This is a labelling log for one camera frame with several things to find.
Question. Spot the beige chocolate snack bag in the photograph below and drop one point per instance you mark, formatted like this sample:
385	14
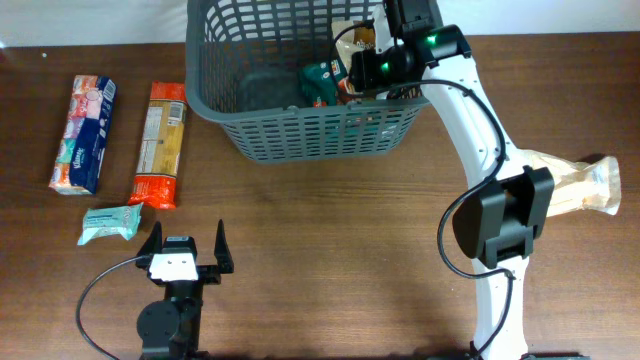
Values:
352	41

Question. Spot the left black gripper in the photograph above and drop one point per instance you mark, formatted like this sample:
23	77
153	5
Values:
211	274

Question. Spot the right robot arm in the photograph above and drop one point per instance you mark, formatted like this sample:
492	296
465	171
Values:
504	208

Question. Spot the grey plastic basket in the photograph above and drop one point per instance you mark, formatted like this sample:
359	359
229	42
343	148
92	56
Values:
244	61

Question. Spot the orange pasta package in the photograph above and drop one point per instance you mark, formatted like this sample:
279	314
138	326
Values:
155	180

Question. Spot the beige paper pouch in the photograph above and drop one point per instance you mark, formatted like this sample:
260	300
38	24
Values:
580	185

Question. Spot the teal wet wipes pack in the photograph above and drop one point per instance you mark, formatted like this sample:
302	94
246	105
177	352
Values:
123	221

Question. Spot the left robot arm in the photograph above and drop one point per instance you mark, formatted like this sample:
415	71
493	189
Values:
170	328

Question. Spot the green Nescafe coffee bag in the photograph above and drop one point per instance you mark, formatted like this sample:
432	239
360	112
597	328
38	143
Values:
320	82

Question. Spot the blue Kleenex tissue pack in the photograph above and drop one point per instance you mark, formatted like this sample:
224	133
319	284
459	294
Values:
82	147

